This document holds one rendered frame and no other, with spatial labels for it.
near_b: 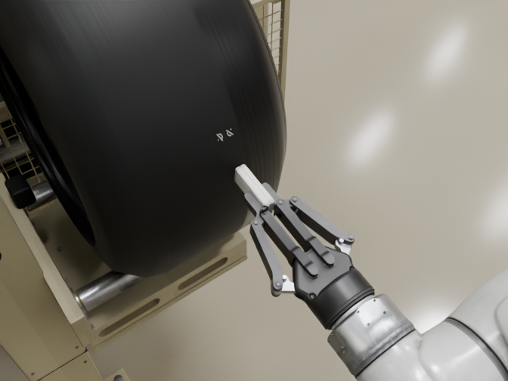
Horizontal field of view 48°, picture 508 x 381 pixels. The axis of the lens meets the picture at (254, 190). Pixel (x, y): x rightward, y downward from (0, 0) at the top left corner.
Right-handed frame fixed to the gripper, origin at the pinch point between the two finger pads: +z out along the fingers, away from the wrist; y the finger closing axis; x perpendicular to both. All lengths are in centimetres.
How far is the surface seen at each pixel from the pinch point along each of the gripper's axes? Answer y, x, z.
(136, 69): 7.8, -13.7, 14.8
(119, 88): 10.7, -12.9, 13.8
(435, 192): -118, 129, 20
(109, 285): 19.0, 35.0, 14.0
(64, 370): 34, 68, 16
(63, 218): 19, 50, 41
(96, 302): 22.3, 36.1, 12.9
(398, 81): -155, 137, 78
